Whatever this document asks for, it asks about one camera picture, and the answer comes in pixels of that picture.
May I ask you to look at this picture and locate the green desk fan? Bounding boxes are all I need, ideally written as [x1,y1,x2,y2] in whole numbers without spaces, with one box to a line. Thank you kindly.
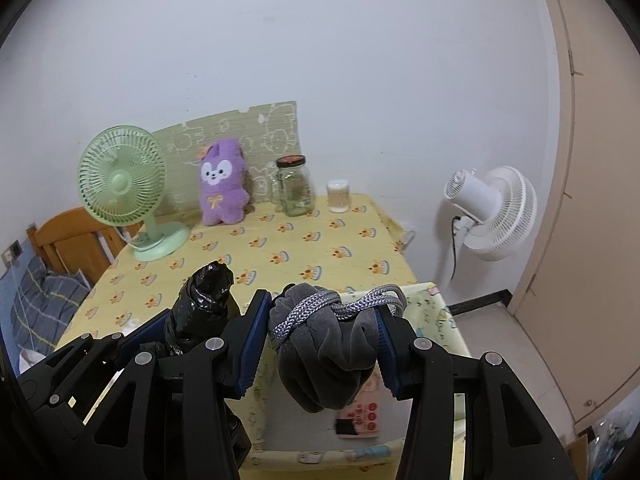
[76,125,192,262]

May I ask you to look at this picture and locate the white standing fan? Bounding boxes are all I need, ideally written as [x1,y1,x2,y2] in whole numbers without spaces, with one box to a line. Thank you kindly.
[444,165,537,262]

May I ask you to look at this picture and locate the white cloth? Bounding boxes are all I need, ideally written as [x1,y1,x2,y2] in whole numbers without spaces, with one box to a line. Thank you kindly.
[19,349,47,376]

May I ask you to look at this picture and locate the cotton swab container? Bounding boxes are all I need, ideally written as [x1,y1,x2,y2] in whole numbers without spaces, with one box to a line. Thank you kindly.
[326,179,351,213]

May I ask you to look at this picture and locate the cardboard box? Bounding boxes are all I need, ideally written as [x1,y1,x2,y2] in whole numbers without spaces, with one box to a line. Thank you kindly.
[565,430,591,466]

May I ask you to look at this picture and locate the black fan cable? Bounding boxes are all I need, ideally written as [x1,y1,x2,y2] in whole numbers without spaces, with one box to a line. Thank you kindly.
[450,215,463,283]

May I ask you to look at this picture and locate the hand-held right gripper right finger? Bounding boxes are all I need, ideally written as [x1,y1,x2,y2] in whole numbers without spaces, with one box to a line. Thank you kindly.
[372,307,581,480]

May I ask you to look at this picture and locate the black plastic bag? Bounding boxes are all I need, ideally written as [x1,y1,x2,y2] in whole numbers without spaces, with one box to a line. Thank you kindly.
[165,260,236,358]

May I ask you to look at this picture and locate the grey velvet drawstring pouch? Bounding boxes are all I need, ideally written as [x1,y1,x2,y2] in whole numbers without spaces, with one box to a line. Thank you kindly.
[268,282,408,413]

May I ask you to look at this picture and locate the patterned fabric storage box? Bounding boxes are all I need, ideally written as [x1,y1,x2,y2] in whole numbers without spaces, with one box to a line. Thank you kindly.
[240,282,473,480]

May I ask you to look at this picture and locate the purple plush toy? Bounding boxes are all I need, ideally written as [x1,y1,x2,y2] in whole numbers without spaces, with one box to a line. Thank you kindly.
[199,138,252,226]

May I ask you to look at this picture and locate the green patterned board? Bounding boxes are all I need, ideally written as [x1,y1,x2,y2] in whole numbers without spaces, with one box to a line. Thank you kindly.
[151,101,303,211]

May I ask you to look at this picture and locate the glass jar with dark lid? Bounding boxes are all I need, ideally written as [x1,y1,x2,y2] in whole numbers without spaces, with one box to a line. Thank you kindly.
[270,155,316,217]

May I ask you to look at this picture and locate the blue bed sheet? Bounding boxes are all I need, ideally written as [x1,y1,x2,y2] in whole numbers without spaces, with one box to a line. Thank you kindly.
[0,260,31,341]

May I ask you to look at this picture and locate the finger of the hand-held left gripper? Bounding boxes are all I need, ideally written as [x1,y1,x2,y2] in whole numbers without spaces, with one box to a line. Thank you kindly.
[20,310,168,411]

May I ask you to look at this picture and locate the plaid grey cloth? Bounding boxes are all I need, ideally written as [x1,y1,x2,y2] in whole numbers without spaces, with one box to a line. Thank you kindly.
[10,255,91,356]

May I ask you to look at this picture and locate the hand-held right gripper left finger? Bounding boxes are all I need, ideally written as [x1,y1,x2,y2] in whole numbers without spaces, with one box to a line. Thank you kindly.
[60,289,273,480]

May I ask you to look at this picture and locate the clear plastic bag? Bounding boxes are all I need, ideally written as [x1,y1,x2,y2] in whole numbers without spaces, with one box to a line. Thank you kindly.
[590,400,640,480]

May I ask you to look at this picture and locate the beige door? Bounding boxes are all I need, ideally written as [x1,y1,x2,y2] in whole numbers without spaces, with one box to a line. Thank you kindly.
[510,0,640,436]

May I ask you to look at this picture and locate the pink printed packet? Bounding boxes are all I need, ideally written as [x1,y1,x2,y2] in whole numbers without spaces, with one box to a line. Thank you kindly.
[334,395,386,438]

